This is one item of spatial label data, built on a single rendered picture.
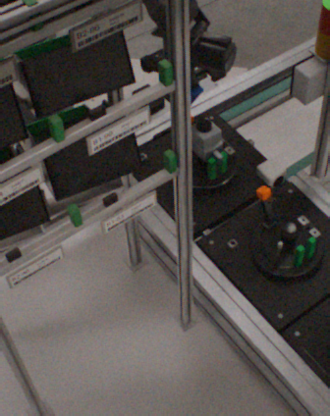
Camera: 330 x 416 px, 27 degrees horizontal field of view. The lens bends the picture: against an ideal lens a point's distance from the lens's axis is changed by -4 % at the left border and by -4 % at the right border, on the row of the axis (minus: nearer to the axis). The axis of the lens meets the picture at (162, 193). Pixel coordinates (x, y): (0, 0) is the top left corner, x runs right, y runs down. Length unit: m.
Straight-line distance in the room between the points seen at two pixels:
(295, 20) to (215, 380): 2.42
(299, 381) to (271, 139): 0.59
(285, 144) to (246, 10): 1.99
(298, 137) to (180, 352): 0.56
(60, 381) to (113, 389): 0.10
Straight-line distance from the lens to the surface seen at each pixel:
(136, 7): 0.73
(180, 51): 0.81
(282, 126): 1.58
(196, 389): 1.27
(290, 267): 1.25
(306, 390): 1.18
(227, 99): 1.57
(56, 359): 1.32
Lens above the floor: 2.03
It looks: 51 degrees down
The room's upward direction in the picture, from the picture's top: 4 degrees counter-clockwise
